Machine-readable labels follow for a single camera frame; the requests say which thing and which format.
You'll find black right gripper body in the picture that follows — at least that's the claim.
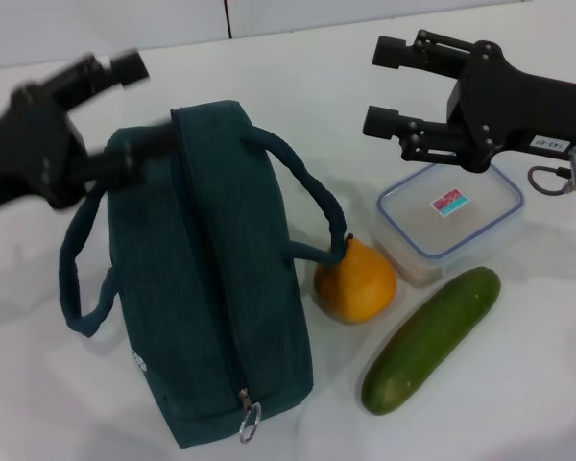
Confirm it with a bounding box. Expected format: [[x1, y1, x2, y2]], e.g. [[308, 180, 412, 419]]
[[444, 40, 576, 174]]

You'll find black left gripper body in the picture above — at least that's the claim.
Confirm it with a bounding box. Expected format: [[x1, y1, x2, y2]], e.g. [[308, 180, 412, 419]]
[[0, 81, 93, 213]]

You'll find clear blue-rimmed plastic lunch box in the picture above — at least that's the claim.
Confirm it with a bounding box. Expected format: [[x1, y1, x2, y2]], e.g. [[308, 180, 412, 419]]
[[375, 161, 526, 289]]

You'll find dark teal fabric lunch bag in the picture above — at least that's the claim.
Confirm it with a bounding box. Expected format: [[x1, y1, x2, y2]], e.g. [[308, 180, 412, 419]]
[[59, 99, 348, 450]]

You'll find orange yellow pear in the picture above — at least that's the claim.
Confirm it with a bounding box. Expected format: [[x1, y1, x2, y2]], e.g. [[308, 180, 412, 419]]
[[313, 233, 397, 324]]

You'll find green cucumber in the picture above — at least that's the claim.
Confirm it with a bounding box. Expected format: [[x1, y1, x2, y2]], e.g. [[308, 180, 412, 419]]
[[360, 266, 502, 417]]

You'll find silver metal key ring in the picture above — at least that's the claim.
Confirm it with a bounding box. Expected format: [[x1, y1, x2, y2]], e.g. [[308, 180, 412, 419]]
[[238, 401, 263, 444]]

